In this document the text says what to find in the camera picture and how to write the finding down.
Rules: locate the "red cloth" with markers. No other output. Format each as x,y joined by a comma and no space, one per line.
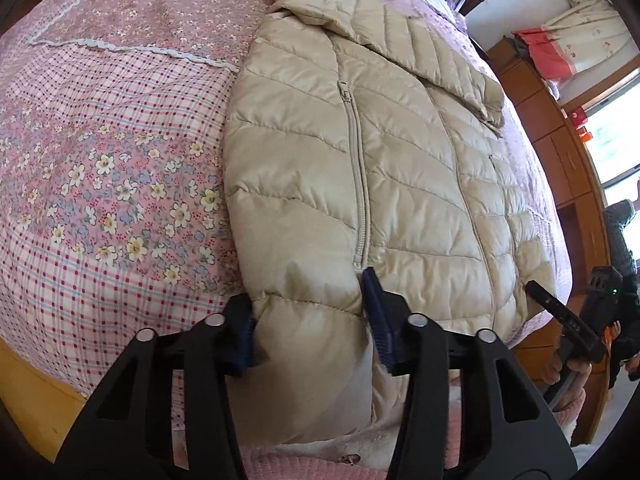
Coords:
545,52

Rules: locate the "red window sill boxes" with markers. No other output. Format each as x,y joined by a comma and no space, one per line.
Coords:
581,125

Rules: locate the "pink floral bedspread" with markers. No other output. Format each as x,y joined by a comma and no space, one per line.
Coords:
115,160

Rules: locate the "pale floral curtain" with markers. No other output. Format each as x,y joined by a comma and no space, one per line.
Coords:
590,35

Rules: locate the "long wooden cabinet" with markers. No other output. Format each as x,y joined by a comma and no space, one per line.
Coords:
560,135

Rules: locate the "grey fuzzy cloth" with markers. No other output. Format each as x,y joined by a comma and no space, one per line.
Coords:
620,232

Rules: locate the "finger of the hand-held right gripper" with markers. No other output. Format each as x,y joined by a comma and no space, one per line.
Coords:
565,320

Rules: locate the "person's right forearm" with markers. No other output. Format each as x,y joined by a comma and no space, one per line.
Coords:
570,417

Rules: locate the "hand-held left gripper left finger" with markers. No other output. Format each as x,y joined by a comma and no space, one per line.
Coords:
244,345

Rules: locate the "person's pink fuzzy garment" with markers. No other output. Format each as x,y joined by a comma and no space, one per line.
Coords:
325,462

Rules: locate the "person's right hand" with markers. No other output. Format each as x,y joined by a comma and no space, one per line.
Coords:
567,372

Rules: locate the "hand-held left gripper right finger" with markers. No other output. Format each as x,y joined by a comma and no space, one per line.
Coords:
380,320

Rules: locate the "beige quilted puffer jacket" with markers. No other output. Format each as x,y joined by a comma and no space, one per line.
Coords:
400,185

